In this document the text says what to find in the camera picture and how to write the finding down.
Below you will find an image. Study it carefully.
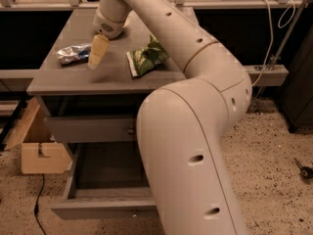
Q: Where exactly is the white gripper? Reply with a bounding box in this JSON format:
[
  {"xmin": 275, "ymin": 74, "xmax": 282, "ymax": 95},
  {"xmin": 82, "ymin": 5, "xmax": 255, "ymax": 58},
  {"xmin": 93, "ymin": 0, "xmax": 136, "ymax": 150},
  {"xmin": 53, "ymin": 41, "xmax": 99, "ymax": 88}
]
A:
[{"xmin": 88, "ymin": 9, "xmax": 126, "ymax": 70}]

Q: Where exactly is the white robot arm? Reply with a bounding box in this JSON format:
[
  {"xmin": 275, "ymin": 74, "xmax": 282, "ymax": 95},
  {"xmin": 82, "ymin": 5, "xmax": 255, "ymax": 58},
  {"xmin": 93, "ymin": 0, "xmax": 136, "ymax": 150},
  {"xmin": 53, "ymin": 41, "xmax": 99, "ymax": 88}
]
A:
[{"xmin": 94, "ymin": 0, "xmax": 251, "ymax": 235}]

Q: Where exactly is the closed grey upper drawer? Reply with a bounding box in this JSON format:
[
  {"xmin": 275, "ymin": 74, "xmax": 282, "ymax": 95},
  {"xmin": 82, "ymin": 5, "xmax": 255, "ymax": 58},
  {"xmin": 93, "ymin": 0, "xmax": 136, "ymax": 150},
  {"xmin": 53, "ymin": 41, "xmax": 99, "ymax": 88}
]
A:
[{"xmin": 44, "ymin": 117, "xmax": 136, "ymax": 143}]

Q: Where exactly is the open grey lower drawer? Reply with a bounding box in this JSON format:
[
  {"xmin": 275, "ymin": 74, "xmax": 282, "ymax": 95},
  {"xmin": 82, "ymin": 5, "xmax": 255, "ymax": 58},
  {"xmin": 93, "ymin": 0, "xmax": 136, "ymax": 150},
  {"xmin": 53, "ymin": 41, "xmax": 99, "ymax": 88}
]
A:
[{"xmin": 52, "ymin": 142, "xmax": 157, "ymax": 220}]

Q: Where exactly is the green chip bag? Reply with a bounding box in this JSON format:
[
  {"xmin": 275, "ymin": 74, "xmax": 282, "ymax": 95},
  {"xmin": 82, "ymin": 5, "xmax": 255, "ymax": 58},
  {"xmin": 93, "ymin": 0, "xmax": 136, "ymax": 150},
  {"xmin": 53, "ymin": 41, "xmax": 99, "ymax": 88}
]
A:
[{"xmin": 126, "ymin": 34, "xmax": 169, "ymax": 77}]

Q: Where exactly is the grey wooden cabinet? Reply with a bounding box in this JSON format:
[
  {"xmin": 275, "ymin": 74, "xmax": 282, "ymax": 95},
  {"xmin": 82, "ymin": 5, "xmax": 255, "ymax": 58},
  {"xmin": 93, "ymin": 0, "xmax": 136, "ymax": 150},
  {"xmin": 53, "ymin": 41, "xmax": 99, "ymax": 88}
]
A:
[{"xmin": 27, "ymin": 9, "xmax": 185, "ymax": 155}]

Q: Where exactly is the cardboard box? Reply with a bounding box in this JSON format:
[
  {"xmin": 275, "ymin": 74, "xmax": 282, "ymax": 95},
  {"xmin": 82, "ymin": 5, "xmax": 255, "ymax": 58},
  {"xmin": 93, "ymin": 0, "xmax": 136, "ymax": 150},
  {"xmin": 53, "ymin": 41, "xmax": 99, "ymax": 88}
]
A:
[{"xmin": 5, "ymin": 98, "xmax": 72, "ymax": 174}]

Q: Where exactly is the black caster wheel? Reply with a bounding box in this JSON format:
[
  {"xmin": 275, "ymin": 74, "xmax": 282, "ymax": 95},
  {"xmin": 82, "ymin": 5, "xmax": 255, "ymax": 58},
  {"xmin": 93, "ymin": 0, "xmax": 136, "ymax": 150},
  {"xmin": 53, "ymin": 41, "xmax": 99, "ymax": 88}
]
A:
[{"xmin": 294, "ymin": 159, "xmax": 313, "ymax": 179}]

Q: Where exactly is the black floor cable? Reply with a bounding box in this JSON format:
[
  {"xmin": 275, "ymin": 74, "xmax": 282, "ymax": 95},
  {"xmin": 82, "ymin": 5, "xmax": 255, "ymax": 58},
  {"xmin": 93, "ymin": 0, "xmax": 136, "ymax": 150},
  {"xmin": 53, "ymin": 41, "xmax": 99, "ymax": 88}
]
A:
[{"xmin": 33, "ymin": 173, "xmax": 47, "ymax": 235}]

